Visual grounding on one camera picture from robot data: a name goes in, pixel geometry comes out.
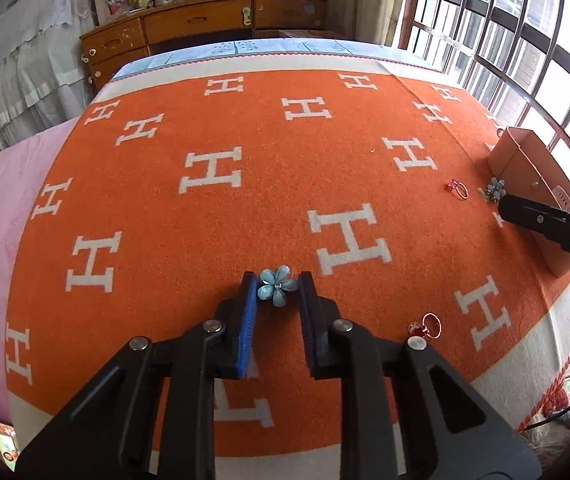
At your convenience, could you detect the blue flower hair clip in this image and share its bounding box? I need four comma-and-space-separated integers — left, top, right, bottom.
257, 264, 298, 308

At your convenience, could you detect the pink jewelry box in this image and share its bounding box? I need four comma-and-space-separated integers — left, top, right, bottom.
487, 127, 570, 278

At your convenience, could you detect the grey flower brooch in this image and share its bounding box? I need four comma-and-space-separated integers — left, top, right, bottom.
484, 177, 506, 204

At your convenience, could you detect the metal window security grille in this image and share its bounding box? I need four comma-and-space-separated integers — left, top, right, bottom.
400, 0, 570, 179

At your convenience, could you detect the orange H-pattern blanket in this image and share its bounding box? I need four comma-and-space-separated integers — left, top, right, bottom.
5, 54, 570, 479

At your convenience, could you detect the light blue bed sheet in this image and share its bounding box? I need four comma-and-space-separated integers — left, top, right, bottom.
112, 37, 425, 79

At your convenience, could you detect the white lace covered furniture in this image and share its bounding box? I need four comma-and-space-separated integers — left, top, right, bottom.
0, 0, 94, 151

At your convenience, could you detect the wooden desk with drawers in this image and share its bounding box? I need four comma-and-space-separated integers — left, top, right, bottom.
80, 0, 328, 91

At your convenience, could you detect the red gem gold ring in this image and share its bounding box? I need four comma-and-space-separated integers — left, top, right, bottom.
446, 178, 470, 201

